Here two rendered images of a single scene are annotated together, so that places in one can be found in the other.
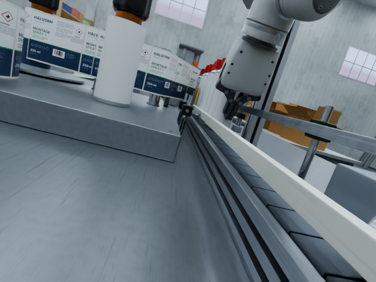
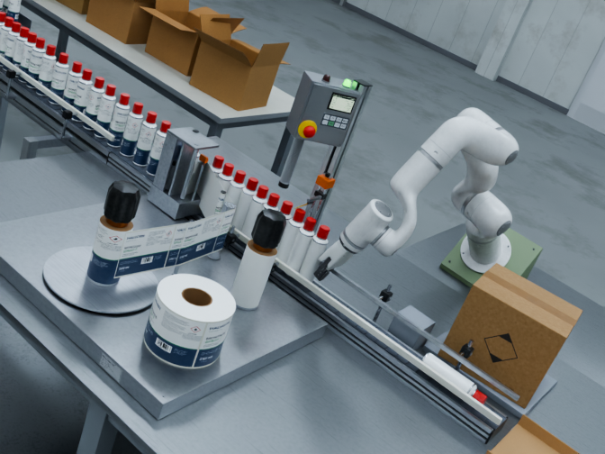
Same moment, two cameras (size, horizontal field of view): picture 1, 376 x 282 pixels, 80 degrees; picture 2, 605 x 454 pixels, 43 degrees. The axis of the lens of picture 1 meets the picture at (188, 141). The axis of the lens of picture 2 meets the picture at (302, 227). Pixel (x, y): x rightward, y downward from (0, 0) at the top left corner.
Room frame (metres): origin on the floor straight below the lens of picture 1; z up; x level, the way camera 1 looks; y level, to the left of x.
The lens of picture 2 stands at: (-0.68, 1.68, 2.07)
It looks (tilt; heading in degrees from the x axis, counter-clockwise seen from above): 25 degrees down; 308
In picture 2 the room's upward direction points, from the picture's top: 21 degrees clockwise
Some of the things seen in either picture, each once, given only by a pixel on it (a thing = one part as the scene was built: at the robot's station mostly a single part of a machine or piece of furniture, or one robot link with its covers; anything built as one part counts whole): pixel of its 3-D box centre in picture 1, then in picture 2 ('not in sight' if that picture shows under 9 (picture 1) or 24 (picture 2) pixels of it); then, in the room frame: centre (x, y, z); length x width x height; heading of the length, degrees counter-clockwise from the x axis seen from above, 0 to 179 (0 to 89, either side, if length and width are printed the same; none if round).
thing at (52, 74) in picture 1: (34, 70); (102, 278); (0.76, 0.56, 0.89); 0.31 x 0.31 x 0.01
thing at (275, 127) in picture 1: (290, 120); (191, 32); (2.65, -1.08, 0.96); 0.53 x 0.45 x 0.37; 100
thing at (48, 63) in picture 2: not in sight; (47, 70); (1.97, 0.14, 0.98); 0.05 x 0.05 x 0.20
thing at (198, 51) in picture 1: (191, 49); (193, 138); (1.08, 0.10, 1.14); 0.14 x 0.11 x 0.01; 8
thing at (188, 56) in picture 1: (184, 78); (184, 172); (1.08, 0.10, 1.01); 0.14 x 0.13 x 0.26; 8
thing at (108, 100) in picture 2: not in sight; (105, 111); (1.60, 0.08, 0.98); 0.05 x 0.05 x 0.20
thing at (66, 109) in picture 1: (74, 92); (154, 285); (0.73, 0.40, 0.86); 0.80 x 0.67 x 0.05; 8
